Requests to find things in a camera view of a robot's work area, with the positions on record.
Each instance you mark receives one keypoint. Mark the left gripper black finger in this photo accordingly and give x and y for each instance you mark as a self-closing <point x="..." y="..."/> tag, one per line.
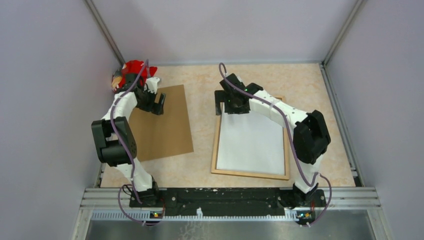
<point x="158" y="108"/>
<point x="162" y="99"/>

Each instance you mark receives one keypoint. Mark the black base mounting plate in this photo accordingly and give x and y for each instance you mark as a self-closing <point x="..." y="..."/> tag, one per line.
<point x="229" y="202"/>

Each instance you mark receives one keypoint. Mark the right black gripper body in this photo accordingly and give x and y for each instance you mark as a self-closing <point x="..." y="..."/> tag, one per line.
<point x="231" y="108"/>

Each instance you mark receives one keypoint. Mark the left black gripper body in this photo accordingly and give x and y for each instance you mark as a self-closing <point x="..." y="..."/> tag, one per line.
<point x="147" y="102"/>

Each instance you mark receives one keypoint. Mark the brown cardboard backing board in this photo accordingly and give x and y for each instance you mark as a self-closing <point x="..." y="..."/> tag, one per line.
<point x="166" y="135"/>

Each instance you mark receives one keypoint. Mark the plant window photo print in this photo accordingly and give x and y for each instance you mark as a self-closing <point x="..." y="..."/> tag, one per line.
<point x="251" y="142"/>

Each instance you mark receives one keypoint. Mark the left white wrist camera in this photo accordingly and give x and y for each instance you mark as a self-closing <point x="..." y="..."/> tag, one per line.
<point x="152" y="84"/>

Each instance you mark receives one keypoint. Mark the aluminium front rail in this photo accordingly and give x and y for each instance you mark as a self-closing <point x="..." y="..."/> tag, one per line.
<point x="350" y="213"/>

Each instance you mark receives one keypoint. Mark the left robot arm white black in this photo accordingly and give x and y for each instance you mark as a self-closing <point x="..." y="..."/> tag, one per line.
<point x="115" y="143"/>

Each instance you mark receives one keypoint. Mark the wooden picture frame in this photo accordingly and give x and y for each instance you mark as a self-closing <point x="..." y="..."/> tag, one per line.
<point x="215" y="149"/>

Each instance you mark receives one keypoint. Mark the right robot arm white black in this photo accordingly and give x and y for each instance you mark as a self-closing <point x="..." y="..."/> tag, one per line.
<point x="308" y="133"/>

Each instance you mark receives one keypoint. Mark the red cloth doll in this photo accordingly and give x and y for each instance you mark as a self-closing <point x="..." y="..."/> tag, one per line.
<point x="128" y="72"/>

